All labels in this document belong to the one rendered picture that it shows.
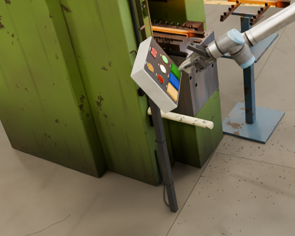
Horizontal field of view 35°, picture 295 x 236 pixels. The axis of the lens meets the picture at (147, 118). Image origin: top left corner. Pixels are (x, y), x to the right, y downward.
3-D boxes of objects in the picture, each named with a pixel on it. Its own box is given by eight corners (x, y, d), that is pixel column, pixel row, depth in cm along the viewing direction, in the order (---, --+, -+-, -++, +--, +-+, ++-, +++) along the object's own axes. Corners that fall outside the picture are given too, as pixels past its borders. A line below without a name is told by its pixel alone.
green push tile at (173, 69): (180, 72, 264) (172, 62, 261) (180, 79, 259) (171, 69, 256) (178, 73, 265) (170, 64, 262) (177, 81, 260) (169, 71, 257)
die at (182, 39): (195, 39, 306) (194, 27, 301) (180, 54, 294) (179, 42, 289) (142, 32, 328) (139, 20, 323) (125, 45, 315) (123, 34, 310)
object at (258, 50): (278, 35, 339) (278, 33, 338) (256, 63, 314) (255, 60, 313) (239, 30, 355) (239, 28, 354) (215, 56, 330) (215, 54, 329)
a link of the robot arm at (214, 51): (214, 45, 243) (214, 36, 250) (206, 50, 245) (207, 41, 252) (224, 57, 246) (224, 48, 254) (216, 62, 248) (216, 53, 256)
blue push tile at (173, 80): (179, 82, 257) (171, 72, 253) (178, 89, 251) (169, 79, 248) (177, 83, 257) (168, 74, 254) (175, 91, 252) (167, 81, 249)
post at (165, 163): (178, 209, 315) (153, 69, 252) (175, 213, 312) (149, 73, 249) (173, 207, 317) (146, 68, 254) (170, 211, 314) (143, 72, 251)
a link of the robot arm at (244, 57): (254, 53, 256) (241, 36, 251) (257, 63, 247) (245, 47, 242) (239, 62, 260) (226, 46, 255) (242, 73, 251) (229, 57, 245)
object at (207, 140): (223, 137, 366) (219, 86, 338) (201, 169, 342) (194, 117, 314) (162, 122, 394) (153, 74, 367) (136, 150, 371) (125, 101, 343)
